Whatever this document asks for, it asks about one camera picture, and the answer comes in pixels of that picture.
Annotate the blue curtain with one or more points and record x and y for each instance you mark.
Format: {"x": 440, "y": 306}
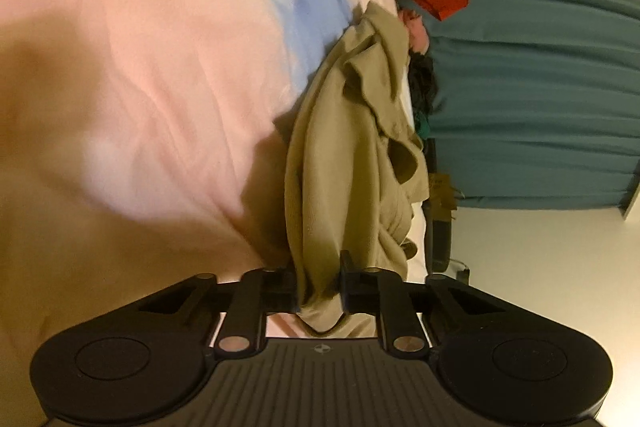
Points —
{"x": 525, "y": 82}

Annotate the white bed duvet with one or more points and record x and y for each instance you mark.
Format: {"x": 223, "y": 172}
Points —
{"x": 150, "y": 82}

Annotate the pink garment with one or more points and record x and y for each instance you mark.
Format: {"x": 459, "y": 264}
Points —
{"x": 417, "y": 32}

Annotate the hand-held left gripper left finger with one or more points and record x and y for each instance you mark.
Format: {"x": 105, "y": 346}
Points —
{"x": 280, "y": 289}

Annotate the brown cardboard box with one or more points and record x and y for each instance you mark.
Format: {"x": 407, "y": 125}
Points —
{"x": 442, "y": 194}

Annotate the tan t-shirt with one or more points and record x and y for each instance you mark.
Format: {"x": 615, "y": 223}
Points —
{"x": 330, "y": 167}

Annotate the black clothes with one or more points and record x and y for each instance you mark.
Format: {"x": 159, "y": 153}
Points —
{"x": 424, "y": 82}

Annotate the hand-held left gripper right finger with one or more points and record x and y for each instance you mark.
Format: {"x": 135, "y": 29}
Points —
{"x": 350, "y": 287}

